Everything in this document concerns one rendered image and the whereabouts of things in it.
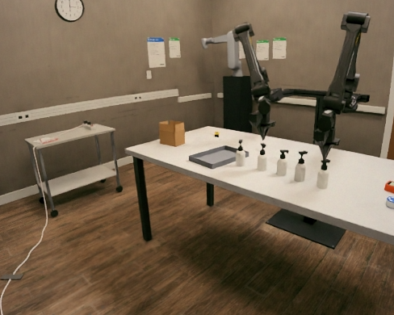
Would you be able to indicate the white pump bottle with black pump head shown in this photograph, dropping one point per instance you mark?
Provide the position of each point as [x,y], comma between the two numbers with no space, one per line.
[300,168]
[323,175]
[240,155]
[262,159]
[282,163]

